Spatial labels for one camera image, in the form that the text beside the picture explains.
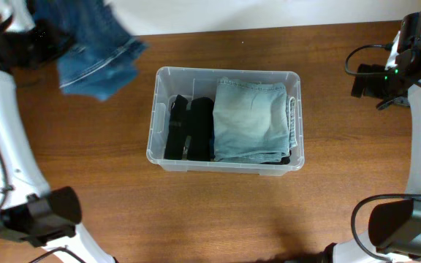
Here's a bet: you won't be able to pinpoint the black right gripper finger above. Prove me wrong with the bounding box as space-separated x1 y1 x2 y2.
351 64 370 98
376 96 410 110

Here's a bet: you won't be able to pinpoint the dark blue jeans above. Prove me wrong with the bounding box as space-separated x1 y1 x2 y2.
33 0 146 101

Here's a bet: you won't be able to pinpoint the small black garment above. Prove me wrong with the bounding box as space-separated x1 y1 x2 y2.
265 150 292 165

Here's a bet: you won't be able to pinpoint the light blue jeans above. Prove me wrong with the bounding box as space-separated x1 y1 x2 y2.
213 77 290 164

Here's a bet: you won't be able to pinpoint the large black garment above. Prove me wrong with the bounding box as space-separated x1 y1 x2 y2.
164 95 214 161

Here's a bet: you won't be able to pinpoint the teal blue garment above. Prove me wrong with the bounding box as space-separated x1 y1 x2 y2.
209 130 215 161

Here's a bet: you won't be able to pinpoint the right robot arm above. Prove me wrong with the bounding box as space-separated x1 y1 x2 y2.
313 11 421 262

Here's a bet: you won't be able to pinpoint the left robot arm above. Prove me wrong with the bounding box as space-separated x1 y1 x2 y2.
0 1 114 262

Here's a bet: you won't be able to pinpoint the clear plastic storage bin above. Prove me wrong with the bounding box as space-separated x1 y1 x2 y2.
146 66 306 176

